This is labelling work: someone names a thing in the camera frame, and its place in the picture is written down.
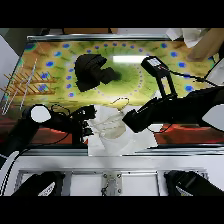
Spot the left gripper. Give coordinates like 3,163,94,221
70,104,98,135

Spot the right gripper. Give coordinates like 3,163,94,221
122,106,158,134

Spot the white shirt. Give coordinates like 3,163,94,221
86,101,160,157

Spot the black garment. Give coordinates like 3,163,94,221
73,53,122,93

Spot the brown and white rack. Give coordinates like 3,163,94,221
0,58,58,116

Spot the white garment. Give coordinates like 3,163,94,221
204,58,224,88
165,28,211,49

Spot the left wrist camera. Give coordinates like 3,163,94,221
70,124,88,146

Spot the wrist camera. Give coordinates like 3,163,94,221
140,55,178,98
70,124,88,146

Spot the black cable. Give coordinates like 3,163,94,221
165,67,216,86
49,103,74,118

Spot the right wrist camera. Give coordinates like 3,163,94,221
140,55,178,98

